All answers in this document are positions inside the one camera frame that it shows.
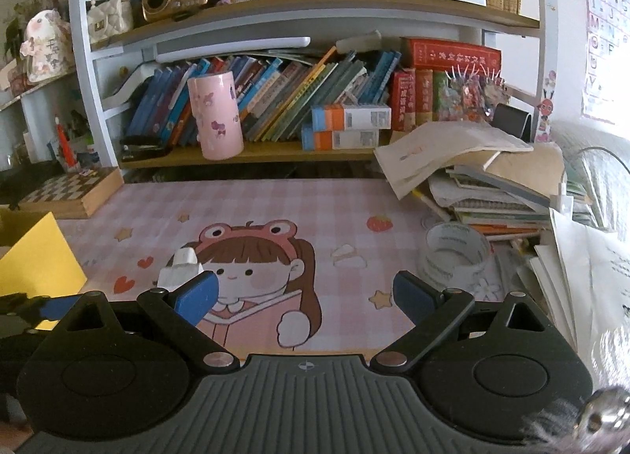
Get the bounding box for white wire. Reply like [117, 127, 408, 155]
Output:
[570, 145, 630, 180]

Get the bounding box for pink patterned cylinder holder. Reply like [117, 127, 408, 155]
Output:
[187, 71, 245, 161]

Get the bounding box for red boxed book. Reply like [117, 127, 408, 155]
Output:
[401, 38, 503, 74]

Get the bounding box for black phone stand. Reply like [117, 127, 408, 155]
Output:
[493, 103, 533, 143]

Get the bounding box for pink printed desktop mat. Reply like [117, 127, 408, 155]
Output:
[54, 178, 545, 357]

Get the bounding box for grey furry keychain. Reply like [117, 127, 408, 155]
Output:
[521, 382, 630, 454]

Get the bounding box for row of leaning books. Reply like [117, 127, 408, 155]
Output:
[122, 49, 403, 148]

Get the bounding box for white charger plug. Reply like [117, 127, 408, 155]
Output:
[157, 247, 206, 293]

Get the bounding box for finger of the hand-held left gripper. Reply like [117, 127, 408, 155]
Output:
[0, 293, 85, 323]

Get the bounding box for pink plush backpack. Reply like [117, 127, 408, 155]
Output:
[21, 9, 73, 84]

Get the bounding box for red standing books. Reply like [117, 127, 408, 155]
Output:
[391, 67, 435, 133]

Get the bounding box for orange blue white box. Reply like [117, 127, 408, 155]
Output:
[311, 104, 393, 132]
[301, 128, 381, 151]

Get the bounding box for clear tape roll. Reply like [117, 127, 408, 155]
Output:
[417, 222, 493, 288]

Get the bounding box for white quilted handbag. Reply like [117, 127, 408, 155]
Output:
[87, 0, 135, 47]

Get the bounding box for alphabet wall poster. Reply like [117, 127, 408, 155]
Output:
[577, 0, 630, 126]

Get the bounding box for yellow pencil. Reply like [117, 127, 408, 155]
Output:
[411, 188, 452, 224]

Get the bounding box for grey quilted cover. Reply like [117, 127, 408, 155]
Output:
[550, 119, 630, 241]

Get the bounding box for wooden checkerboard box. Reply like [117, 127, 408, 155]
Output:
[19, 167, 125, 219]

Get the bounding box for yellow cardboard box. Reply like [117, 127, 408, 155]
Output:
[0, 211, 89, 333]

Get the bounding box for colourful spiky card holder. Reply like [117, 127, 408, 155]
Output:
[433, 67, 509, 123]

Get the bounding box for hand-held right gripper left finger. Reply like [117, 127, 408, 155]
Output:
[49, 270, 242, 372]

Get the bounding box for black stapler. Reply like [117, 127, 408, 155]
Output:
[119, 135, 174, 160]

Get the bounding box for stack of notebooks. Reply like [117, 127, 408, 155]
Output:
[373, 120, 568, 244]

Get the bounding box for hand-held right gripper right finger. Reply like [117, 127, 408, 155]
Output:
[369, 270, 562, 372]

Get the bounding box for cup of pens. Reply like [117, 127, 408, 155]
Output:
[46, 112, 100, 174]

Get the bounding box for cartoon sticker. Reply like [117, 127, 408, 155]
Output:
[534, 70, 558, 143]

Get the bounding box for white bookshelf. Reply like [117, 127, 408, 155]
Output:
[66, 0, 563, 175]

